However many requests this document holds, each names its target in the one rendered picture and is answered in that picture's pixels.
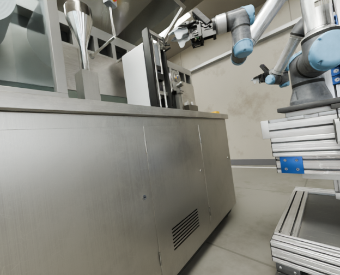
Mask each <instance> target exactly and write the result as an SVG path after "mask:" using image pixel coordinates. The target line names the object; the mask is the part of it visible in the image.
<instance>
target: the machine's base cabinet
mask: <svg viewBox="0 0 340 275"><path fill-rule="evenodd" d="M235 204H236V198H235V190H234V182H233V174H232V167H231V162H230V154H229V146H228V138H227V130H226V121H225V119H208V118H179V117H149V116H121V115H91V114H76V113H47V112H17V111H0V275H180V274H181V273H182V271H183V270H184V269H185V268H186V266H187V265H188V264H189V263H190V262H191V260H192V259H193V258H194V257H195V255H196V254H197V253H198V252H199V251H200V249H201V248H202V247H203V246H204V244H205V243H206V242H207V240H208V239H209V238H210V237H211V235H212V234H213V233H214V232H215V230H216V229H217V228H218V227H219V226H220V224H221V223H222V222H223V221H224V219H225V218H227V217H228V215H229V213H230V212H231V209H232V207H233V206H234V205H235Z"/></svg>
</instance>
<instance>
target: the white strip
mask: <svg viewBox="0 0 340 275"><path fill-rule="evenodd" d="M120 61H123V69H124V78H125V87H126V95H127V103H128V104H135V105H145V106H150V99H149V91H148V83H147V74H146V69H145V61H144V52H143V43H141V44H140V45H138V46H137V47H135V48H134V49H133V50H131V51H130V52H128V53H127V54H125V55H124V56H123V57H121V58H120V59H118V60H117V61H116V64H117V63H119V62H120Z"/></svg>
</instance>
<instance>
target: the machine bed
mask: <svg viewBox="0 0 340 275"><path fill-rule="evenodd" d="M0 111H17V112H47V113H76V114H91V115H121V116H149V117H179V118H208V119H228V114H222V113H212V112H202V111H191V110H181V109H171V108H165V107H155V106H145V105H135V104H124V103H114V102H108V101H98V100H88V99H77V98H67V97H57V96H51V95H41V94H31V93H21V92H10V91H0Z"/></svg>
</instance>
